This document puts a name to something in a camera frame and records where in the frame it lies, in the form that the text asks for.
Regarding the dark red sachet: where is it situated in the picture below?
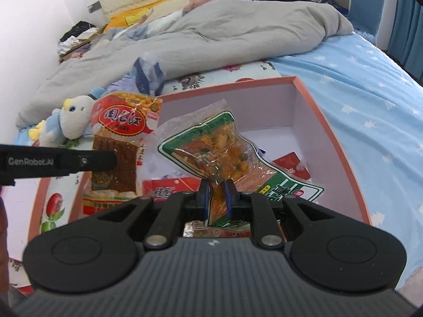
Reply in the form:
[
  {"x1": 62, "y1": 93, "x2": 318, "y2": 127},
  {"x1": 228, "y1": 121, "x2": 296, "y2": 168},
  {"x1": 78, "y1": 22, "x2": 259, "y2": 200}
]
[{"x1": 273, "y1": 152, "x2": 311, "y2": 180}]

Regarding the red yellow tofu snack pack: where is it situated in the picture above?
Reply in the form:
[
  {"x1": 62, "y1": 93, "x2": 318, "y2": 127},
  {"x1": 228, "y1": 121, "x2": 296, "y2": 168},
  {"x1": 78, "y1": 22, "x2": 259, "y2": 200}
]
[{"x1": 82, "y1": 92, "x2": 163, "y2": 215}]

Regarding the red label spicy strip pack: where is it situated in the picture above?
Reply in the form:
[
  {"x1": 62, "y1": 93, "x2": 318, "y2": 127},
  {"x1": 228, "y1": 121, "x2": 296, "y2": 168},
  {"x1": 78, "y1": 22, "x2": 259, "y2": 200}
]
[{"x1": 142, "y1": 177, "x2": 201, "y2": 202}]

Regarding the person's left hand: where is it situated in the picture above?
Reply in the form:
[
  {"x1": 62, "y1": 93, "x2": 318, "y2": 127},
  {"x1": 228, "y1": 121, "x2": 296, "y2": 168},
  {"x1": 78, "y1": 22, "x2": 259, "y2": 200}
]
[{"x1": 0, "y1": 200, "x2": 9, "y2": 294}]

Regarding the pink box lid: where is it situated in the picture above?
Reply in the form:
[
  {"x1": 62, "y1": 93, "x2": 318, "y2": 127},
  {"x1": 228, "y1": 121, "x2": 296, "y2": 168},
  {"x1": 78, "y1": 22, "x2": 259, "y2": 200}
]
[{"x1": 1, "y1": 173, "x2": 90, "y2": 260}]

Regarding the white blue plush toy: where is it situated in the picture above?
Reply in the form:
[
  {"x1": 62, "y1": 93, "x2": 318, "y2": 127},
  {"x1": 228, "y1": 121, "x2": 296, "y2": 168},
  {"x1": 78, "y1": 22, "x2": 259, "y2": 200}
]
[{"x1": 29, "y1": 87, "x2": 106, "y2": 147}]

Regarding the pink storage box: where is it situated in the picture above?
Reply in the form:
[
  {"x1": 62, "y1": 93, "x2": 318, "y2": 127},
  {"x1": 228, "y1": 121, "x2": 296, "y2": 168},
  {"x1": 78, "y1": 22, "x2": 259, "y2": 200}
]
[{"x1": 139, "y1": 78, "x2": 370, "y2": 237}]

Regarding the blue floral tissue pack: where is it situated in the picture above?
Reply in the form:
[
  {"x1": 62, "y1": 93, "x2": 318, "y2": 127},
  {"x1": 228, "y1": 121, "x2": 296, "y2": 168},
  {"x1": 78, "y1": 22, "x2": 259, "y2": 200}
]
[{"x1": 108, "y1": 51, "x2": 167, "y2": 100}]

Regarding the cardboard box with clothes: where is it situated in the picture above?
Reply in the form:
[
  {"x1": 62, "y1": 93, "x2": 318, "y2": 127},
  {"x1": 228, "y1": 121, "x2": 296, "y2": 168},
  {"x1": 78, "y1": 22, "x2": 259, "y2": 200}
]
[{"x1": 57, "y1": 21, "x2": 106, "y2": 63}]

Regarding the fruit print bed sheet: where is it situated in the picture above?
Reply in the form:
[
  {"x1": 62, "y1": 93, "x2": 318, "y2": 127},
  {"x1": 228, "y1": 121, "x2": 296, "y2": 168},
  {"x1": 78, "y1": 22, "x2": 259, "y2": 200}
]
[{"x1": 164, "y1": 34, "x2": 422, "y2": 305}]

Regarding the grey duvet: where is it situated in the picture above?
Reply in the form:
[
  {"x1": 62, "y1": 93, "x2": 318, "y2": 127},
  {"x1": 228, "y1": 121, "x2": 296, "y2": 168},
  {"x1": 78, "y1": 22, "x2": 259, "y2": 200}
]
[{"x1": 15, "y1": 0, "x2": 353, "y2": 129}]

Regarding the yellow pillow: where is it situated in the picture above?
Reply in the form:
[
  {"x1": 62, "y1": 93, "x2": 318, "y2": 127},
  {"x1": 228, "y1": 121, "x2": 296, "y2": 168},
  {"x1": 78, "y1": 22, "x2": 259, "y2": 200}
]
[{"x1": 104, "y1": 0, "x2": 172, "y2": 31}]

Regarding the patchwork blanket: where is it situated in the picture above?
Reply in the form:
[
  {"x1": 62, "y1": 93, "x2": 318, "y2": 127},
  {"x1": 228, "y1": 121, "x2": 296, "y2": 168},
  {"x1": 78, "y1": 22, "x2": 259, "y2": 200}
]
[{"x1": 69, "y1": 0, "x2": 219, "y2": 60}]

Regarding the blue curtain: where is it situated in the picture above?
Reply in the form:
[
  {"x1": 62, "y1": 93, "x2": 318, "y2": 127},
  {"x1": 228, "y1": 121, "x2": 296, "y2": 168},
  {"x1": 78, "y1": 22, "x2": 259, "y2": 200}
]
[{"x1": 388, "y1": 0, "x2": 422, "y2": 84}]

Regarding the blue chair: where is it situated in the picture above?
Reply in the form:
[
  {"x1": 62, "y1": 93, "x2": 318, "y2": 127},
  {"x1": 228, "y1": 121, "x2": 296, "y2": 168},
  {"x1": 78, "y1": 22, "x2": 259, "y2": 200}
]
[{"x1": 348, "y1": 0, "x2": 384, "y2": 38}]

